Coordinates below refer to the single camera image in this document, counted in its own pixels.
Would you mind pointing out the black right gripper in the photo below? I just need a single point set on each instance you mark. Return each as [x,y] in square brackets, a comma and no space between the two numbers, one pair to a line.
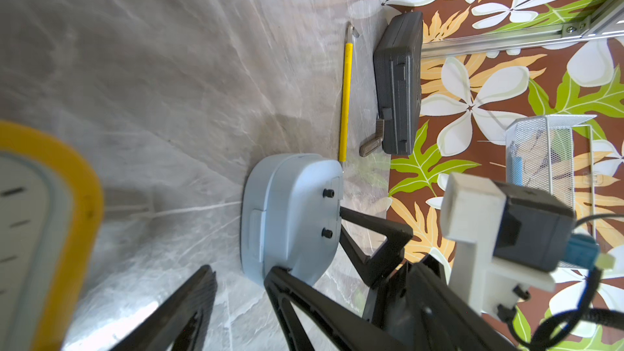
[413,309]

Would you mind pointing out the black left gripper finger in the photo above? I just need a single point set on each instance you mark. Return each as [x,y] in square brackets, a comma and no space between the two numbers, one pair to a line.
[182,321]

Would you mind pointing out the grey allen wrench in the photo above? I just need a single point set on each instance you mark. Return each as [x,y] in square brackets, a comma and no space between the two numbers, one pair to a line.
[375,141]

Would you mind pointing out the blue object in basket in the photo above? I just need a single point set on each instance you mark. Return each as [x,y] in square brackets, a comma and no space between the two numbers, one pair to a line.
[515,170]

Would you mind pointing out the black plastic tool case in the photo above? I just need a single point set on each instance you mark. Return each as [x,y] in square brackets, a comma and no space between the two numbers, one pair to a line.
[397,66]

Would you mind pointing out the white wire basket right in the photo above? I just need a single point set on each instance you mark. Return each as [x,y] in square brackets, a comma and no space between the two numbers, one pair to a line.
[546,144]

